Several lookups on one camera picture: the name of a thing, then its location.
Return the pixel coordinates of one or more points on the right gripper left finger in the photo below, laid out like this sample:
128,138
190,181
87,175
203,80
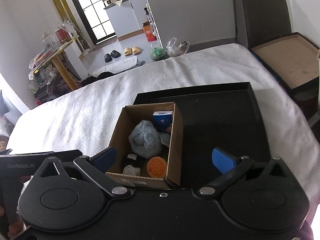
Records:
93,169

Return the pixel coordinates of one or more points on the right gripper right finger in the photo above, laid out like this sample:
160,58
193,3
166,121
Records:
231,168

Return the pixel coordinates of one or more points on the white soft item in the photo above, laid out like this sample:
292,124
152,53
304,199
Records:
130,170

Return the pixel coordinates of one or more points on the black white soft cube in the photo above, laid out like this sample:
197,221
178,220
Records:
133,160

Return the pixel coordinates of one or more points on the grey fluffy plush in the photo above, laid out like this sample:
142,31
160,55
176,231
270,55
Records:
144,140

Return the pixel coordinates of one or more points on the plush hamburger toy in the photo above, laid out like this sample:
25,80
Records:
157,168

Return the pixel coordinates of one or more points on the blue-grey scrunchie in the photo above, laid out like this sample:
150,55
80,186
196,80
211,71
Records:
164,139

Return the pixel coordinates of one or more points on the white fluffy blanket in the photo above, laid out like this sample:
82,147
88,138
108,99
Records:
85,118

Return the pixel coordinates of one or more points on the black shallow tray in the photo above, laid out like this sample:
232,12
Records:
221,115

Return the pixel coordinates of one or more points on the brown cardboard box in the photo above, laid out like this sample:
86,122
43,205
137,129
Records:
129,118

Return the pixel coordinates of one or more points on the blue tissue pack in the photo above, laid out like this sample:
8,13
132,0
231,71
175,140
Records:
162,120

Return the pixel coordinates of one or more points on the dark clothing pile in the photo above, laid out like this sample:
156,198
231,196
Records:
93,79

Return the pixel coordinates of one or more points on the white floor mat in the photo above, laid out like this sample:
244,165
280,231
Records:
119,66

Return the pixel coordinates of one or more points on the left black slipper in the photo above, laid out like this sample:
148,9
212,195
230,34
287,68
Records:
108,58

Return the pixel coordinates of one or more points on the black slipper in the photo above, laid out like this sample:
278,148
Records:
115,54
108,58

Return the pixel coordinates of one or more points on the right black slipper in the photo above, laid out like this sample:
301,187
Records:
115,54

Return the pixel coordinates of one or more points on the round gold-rimmed table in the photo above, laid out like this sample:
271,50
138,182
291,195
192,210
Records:
53,56

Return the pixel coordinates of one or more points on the left yellow slipper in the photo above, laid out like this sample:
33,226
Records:
128,51

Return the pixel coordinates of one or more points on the yellow slipper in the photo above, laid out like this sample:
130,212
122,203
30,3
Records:
136,50
128,51

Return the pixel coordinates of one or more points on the right yellow slipper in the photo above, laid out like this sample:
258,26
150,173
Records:
136,50

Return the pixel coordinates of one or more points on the brown framed board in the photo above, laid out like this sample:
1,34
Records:
292,61

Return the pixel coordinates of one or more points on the glass jar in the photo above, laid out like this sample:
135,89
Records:
49,41

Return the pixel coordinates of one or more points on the green plastic bag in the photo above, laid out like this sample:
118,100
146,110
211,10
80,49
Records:
157,53

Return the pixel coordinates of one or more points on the clear plastic bag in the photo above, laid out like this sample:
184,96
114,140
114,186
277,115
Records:
175,49

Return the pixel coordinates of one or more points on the red tin box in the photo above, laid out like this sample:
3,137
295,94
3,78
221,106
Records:
62,35

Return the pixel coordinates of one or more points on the orange cardboard box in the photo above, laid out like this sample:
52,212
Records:
148,31

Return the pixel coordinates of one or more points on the white kitchen cabinet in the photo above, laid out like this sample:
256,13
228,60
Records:
128,18

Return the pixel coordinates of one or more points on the dark upholstered panel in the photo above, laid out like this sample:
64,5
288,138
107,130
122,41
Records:
260,21

